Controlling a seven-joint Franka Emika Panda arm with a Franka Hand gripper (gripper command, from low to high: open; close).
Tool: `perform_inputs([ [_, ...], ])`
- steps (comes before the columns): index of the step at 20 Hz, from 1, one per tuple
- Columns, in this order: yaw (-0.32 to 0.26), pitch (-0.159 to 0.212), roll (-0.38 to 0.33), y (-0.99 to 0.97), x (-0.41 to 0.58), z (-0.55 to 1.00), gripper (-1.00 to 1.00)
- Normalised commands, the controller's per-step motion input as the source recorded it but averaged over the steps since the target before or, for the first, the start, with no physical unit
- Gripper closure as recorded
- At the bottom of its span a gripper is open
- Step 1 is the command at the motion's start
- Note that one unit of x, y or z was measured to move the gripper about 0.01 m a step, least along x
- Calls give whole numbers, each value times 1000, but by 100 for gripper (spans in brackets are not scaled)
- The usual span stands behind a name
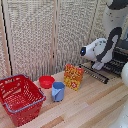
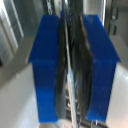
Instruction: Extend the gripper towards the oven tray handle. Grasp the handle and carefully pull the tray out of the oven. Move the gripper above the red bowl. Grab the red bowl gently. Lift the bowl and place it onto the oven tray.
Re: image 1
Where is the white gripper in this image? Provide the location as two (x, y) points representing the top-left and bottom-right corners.
(92, 60), (105, 72)

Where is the black oven rack tray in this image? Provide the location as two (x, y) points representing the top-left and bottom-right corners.
(103, 58), (127, 77)

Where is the red plastic bowl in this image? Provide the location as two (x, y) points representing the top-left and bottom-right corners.
(38, 75), (56, 89)

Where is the glass oven door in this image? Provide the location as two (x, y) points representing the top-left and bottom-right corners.
(79, 63), (110, 84)

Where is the red yellow cardboard box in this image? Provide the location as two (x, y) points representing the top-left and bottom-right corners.
(63, 63), (85, 92)

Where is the blue plastic cup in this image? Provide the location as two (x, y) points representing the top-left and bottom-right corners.
(51, 81), (66, 103)

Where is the woven folding screen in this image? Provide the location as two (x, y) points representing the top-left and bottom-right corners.
(0, 0), (128, 83)

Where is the red shopping basket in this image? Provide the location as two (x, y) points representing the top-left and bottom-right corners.
(0, 73), (47, 128)

